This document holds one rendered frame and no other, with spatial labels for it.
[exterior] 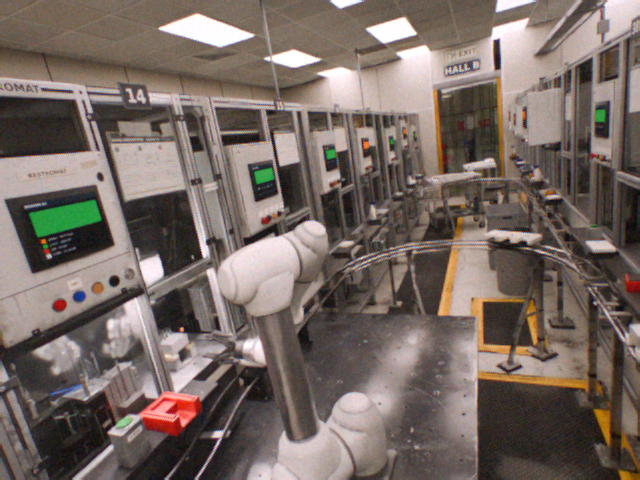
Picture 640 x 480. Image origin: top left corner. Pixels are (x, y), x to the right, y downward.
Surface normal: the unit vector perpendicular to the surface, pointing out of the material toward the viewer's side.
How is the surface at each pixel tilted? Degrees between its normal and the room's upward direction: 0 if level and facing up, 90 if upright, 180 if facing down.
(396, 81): 90
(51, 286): 90
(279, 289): 90
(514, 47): 90
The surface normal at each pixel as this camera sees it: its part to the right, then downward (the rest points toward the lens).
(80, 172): 0.91, -0.05
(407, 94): -0.38, 0.29
